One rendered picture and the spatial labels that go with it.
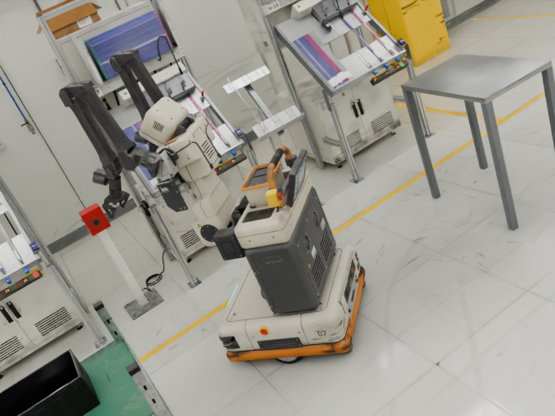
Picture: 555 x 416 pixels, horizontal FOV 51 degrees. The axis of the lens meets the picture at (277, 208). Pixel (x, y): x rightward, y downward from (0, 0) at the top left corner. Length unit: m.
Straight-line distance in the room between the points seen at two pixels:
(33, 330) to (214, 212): 1.83
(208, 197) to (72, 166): 2.95
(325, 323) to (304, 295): 0.17
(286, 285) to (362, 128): 2.30
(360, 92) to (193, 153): 2.32
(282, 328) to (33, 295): 1.86
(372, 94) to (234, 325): 2.48
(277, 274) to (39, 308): 1.95
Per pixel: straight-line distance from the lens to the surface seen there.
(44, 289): 4.11
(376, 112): 4.83
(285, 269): 2.66
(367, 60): 4.43
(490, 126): 3.15
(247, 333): 2.95
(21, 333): 4.21
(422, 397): 2.66
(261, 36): 4.76
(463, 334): 2.87
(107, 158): 2.71
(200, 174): 2.75
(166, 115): 2.70
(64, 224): 5.72
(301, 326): 2.82
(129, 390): 1.78
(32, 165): 5.56
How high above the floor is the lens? 1.94
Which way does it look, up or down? 26 degrees down
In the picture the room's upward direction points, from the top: 23 degrees counter-clockwise
